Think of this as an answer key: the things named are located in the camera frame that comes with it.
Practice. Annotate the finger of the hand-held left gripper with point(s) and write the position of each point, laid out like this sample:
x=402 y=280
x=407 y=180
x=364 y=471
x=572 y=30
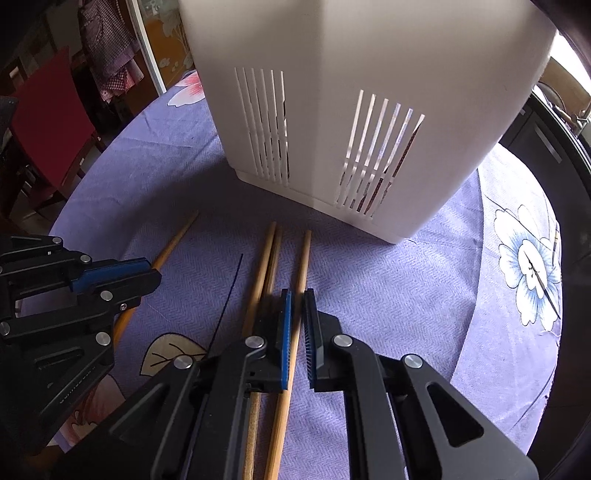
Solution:
x=111 y=272
x=129 y=288

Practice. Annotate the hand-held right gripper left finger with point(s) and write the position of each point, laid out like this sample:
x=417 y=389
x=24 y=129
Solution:
x=284 y=341

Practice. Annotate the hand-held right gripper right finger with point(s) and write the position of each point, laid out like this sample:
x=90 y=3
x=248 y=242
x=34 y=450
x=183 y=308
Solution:
x=311 y=341

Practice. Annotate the reddish brown chopstick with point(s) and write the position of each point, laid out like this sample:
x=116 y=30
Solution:
x=409 y=148

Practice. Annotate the white slotted utensil holder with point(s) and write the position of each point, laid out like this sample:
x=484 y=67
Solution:
x=369 y=55

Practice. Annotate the purple floral tablecloth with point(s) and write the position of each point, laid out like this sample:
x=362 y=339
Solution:
x=415 y=286

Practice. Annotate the red chair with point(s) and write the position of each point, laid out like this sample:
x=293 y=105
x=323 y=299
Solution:
x=48 y=120

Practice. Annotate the checkered apron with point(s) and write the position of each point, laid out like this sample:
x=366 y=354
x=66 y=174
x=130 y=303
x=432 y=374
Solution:
x=111 y=46

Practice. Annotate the sliding glass door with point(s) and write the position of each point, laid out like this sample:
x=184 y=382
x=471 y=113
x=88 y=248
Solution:
x=161 y=46

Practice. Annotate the dark lower cabinets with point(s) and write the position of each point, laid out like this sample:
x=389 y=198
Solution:
x=531 y=138

